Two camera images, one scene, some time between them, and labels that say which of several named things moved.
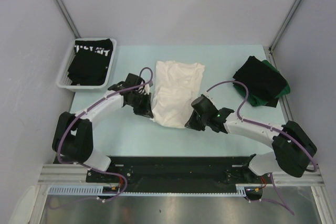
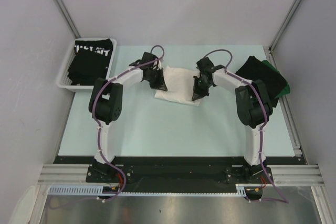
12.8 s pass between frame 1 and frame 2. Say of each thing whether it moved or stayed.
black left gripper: moved
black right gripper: moved
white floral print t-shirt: moved
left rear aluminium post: stayed
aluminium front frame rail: stayed
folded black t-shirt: stayed
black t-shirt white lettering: stayed
